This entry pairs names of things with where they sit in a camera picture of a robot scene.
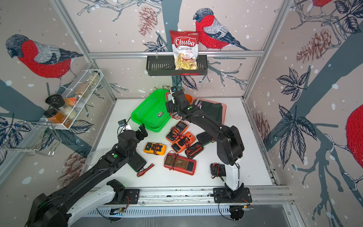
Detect pink plastic tray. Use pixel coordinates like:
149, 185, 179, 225
191, 97, 227, 125

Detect small black multimeter with leads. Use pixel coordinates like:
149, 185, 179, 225
185, 142, 204, 159

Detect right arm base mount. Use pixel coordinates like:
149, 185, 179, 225
213, 187, 252, 203

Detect orange multimeter face down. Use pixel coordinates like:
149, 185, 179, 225
171, 131, 196, 154

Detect aluminium front rail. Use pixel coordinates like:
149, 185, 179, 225
130, 185, 296, 207

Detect red black multimeter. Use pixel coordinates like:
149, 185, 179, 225
165, 91, 180, 120

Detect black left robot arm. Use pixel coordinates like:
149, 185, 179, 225
26, 125, 148, 227

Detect black wall basket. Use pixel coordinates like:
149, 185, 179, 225
146, 55, 208, 76

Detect orange plastic bowl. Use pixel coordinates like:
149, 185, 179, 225
185, 94, 193, 104

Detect orange spice jar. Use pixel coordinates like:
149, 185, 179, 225
44, 108, 66, 124

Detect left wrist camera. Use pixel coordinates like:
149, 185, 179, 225
118, 119, 127, 127

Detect yellow multimeter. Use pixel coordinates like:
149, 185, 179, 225
143, 142, 166, 156

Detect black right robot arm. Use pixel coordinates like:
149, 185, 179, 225
165, 90, 245, 191

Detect red cassava chips bag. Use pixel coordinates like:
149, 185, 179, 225
170, 31, 199, 70

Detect green plastic basket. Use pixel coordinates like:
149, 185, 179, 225
131, 89, 171, 132

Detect dark green cloth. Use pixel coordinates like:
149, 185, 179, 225
192, 99, 224, 125

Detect red black test leads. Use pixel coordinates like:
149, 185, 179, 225
137, 163, 155, 177

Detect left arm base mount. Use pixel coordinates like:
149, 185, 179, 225
106, 179, 140, 205

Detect white wire wall shelf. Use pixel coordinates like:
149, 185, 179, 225
1, 69, 104, 162

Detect large red multimeter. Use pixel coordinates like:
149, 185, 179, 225
164, 153, 197, 176

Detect small black multimeter front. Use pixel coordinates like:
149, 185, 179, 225
210, 163, 226, 179

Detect black multimeter face down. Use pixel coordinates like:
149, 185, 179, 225
196, 131, 214, 147

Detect orange multimeter face up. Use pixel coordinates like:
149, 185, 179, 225
166, 121, 188, 143

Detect black green multimeter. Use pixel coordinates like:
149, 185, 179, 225
128, 152, 147, 173

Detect black lid jar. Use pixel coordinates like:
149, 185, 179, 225
45, 94, 66, 109

